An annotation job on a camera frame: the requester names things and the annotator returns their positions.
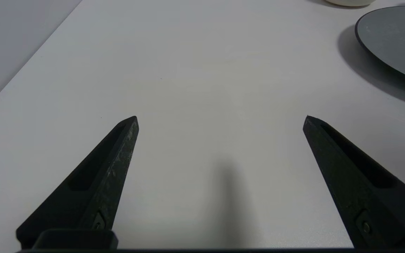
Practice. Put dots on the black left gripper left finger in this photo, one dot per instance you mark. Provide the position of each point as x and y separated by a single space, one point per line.
93 189

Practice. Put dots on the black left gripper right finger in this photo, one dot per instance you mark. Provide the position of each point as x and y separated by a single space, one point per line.
357 189

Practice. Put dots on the round gray plate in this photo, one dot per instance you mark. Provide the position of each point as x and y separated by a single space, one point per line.
399 38

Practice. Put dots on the white ceramic bowl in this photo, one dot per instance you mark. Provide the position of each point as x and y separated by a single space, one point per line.
350 2

